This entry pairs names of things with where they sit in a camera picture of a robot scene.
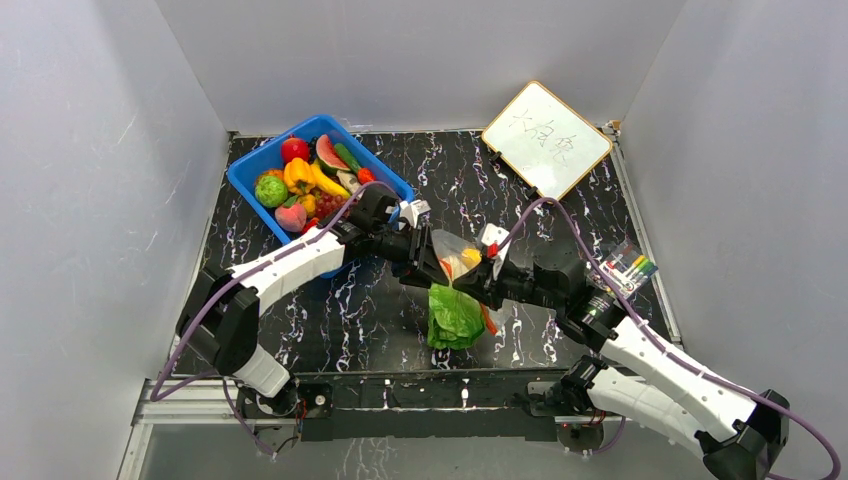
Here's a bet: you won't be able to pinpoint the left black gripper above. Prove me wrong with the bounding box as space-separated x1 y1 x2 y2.
369 225 447 291

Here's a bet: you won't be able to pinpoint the yellow toy mango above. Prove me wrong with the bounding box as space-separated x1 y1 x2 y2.
460 248 482 269

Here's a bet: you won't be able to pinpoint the clear zip top bag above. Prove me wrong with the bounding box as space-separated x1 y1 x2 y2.
429 229 505 342

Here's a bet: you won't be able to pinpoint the green toy lettuce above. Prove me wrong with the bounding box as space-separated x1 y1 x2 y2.
427 284 487 350

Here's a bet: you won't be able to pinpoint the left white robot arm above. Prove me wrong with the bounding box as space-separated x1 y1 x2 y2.
172 182 449 416

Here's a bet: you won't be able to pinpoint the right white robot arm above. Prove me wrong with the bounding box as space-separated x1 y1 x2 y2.
444 246 789 479

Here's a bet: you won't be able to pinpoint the toy carrot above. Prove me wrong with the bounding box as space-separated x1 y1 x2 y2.
357 167 376 185

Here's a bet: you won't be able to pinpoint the toy purple grapes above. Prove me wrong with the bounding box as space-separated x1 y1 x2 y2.
314 192 347 220

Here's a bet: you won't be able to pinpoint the green toy cucumber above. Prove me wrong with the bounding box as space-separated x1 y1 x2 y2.
333 143 361 175

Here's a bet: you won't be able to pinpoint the toy banana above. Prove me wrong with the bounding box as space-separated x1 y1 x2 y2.
310 163 350 199

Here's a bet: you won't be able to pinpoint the toy peach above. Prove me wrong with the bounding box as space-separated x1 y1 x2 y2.
274 201 308 233

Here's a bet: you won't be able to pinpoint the toy watermelon slice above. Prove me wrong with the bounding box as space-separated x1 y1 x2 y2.
315 134 352 175

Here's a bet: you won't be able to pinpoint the pack of coloured markers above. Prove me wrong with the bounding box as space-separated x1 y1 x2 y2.
599 240 658 298

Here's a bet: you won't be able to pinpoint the white dry-erase board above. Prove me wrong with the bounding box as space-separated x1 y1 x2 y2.
481 81 613 200

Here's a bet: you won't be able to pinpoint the yellow toy bell pepper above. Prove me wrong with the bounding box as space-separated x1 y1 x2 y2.
283 157 316 196

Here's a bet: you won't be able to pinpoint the green toy custard apple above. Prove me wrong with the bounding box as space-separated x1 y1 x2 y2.
254 175 289 209

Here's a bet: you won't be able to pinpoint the red toy pomegranate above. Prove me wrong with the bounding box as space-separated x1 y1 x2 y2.
280 135 311 165

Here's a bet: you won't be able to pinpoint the blue plastic bin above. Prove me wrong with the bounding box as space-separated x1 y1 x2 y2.
227 115 415 250

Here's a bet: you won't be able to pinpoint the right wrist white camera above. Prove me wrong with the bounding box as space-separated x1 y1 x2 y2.
477 223 510 261

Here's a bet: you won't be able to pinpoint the wrist white camera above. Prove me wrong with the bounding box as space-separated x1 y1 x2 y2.
396 199 430 231
477 223 510 261

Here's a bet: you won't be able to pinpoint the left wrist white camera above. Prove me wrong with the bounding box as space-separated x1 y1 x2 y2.
396 199 430 231

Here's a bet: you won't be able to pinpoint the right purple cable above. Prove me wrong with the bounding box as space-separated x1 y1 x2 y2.
493 197 843 480

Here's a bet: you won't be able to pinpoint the purple cable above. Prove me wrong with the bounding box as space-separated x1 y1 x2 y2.
149 180 399 458
493 197 843 480

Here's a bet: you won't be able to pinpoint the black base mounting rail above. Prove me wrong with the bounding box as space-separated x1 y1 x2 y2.
132 364 670 444

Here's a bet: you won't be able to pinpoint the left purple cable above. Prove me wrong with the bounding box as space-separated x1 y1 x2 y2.
149 180 399 458

